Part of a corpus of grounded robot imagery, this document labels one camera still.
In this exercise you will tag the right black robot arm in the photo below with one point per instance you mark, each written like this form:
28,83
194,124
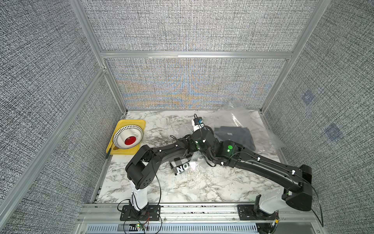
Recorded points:
296,191

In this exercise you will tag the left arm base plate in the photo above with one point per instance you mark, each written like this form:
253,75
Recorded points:
150,212

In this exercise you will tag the black white checkered cloth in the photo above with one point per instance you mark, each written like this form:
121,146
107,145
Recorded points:
179,166

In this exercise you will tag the clear vacuum bag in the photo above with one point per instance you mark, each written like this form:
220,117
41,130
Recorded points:
233,115

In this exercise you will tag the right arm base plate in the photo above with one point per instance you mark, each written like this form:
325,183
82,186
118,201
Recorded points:
248,212

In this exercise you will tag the aluminium front rail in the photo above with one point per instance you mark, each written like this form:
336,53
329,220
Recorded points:
174,218

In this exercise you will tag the yellow tray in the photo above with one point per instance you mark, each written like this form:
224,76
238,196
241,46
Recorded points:
120,124

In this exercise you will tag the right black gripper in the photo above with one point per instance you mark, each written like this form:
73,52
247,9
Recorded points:
193,137

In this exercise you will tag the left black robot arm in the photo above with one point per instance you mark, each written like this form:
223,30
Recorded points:
142,168

